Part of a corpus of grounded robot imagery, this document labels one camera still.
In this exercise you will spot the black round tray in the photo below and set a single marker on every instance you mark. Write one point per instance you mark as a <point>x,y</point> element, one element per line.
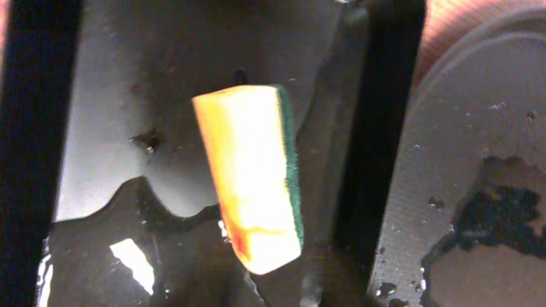
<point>465,217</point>

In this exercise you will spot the black rectangular tray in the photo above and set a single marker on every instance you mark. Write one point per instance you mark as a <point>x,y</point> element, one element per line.
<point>107,198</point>

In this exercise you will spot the green yellow sponge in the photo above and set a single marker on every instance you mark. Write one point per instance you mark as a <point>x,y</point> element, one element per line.
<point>250,144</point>

